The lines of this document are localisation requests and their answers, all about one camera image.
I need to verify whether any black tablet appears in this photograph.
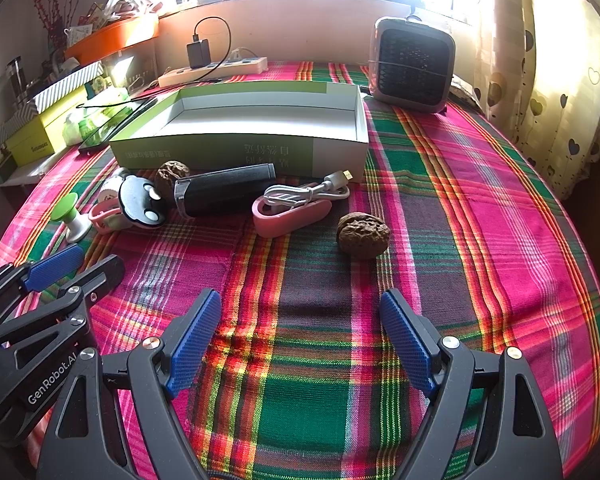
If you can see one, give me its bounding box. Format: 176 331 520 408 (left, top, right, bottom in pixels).
77 97 158 156

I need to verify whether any red twig bouquet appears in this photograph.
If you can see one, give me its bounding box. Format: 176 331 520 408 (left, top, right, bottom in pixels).
27 0 68 53

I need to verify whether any small striped box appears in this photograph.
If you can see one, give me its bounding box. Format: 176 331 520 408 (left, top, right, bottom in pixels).
0 110 41 161

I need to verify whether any green-topped white knob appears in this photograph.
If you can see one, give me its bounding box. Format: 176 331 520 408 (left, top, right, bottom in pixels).
50 192 93 242

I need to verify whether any large striped box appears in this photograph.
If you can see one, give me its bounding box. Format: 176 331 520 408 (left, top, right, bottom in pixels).
32 62 103 113

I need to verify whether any steel tumbler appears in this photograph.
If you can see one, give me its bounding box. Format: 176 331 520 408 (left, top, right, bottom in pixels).
7 56 27 106

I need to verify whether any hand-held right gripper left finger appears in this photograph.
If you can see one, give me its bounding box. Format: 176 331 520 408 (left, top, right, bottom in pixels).
37 287 223 480

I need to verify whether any black charger cable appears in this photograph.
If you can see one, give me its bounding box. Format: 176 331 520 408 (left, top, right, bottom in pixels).
192 16 233 83

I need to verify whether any orange tray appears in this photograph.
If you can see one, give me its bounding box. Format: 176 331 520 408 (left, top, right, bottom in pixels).
64 12 160 67

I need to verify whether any white usb cable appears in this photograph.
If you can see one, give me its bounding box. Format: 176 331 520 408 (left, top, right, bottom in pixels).
263 169 354 208

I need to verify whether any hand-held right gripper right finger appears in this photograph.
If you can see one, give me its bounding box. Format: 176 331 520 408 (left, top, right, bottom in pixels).
380 287 563 480

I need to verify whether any plaid bed sheet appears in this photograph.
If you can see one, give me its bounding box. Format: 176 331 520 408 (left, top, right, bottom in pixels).
0 60 600 480

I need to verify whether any brown walnut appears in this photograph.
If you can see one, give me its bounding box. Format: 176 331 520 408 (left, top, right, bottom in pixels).
336 212 392 260
156 161 182 196

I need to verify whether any pile of papers and bags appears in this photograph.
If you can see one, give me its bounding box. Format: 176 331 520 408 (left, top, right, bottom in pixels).
77 0 163 36

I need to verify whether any heart print curtain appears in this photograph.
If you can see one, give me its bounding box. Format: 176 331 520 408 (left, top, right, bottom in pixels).
480 0 600 201

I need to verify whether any small clear jar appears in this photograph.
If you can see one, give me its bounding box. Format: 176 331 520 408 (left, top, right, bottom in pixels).
99 167 131 207

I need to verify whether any white tray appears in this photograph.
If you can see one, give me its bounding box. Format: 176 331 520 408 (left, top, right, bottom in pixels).
0 162 48 188

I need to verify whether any pink cable winder clip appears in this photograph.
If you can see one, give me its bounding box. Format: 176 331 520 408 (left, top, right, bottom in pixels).
251 194 333 238

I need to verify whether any grey desktop heater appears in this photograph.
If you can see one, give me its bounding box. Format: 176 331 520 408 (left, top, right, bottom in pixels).
367 15 456 113

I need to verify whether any black charger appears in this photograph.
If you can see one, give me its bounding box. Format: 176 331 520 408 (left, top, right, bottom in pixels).
187 39 211 70

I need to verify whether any green white cardboard box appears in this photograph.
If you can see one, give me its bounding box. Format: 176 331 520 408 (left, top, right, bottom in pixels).
109 80 370 171

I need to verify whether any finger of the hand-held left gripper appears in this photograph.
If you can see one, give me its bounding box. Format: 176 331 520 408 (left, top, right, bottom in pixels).
0 254 127 367
0 244 84 322

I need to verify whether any yellow-green box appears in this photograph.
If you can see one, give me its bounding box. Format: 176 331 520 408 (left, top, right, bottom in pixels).
5 85 88 168

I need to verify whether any green tissue pack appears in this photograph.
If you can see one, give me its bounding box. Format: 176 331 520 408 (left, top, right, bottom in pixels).
62 86 131 143

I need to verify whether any pink gadget with green pad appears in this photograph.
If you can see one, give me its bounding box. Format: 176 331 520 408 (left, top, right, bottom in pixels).
89 199 128 234

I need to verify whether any white power strip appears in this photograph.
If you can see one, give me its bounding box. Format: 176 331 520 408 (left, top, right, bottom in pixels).
158 56 269 87

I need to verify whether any black white round gadget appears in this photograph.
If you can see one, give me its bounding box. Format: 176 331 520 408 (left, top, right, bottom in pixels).
119 176 168 231

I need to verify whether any black cylindrical device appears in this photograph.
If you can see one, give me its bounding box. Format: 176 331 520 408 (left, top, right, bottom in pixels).
174 164 277 219

